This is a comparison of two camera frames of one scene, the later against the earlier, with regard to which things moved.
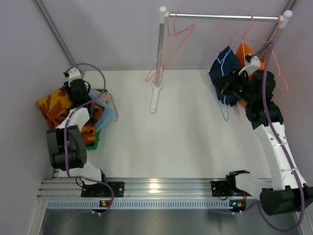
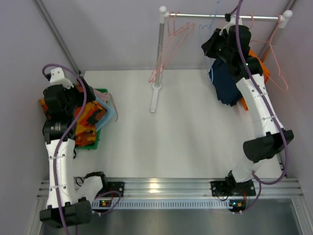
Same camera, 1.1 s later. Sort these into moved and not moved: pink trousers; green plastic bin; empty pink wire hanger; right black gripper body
Moved: right black gripper body
Not moved: pink trousers; empty pink wire hanger; green plastic bin
